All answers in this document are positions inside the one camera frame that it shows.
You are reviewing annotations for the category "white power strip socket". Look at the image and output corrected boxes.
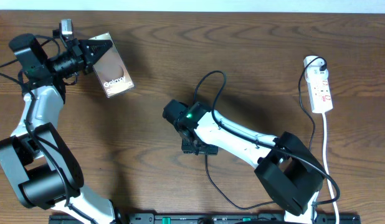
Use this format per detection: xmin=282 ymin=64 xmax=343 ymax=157
xmin=303 ymin=55 xmax=333 ymax=114

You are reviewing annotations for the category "black charger cable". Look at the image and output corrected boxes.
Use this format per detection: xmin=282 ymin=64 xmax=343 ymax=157
xmin=204 ymin=56 xmax=328 ymax=211

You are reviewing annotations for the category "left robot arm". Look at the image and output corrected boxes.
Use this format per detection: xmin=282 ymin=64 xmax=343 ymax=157
xmin=0 ymin=34 xmax=123 ymax=223

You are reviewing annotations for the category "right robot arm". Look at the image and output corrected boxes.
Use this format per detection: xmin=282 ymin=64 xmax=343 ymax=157
xmin=163 ymin=100 xmax=325 ymax=223

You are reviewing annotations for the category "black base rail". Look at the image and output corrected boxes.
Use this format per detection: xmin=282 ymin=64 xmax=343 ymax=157
xmin=48 ymin=213 xmax=361 ymax=224

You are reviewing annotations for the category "white power strip cord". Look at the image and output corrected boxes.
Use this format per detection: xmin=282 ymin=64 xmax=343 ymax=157
xmin=321 ymin=112 xmax=340 ymax=224

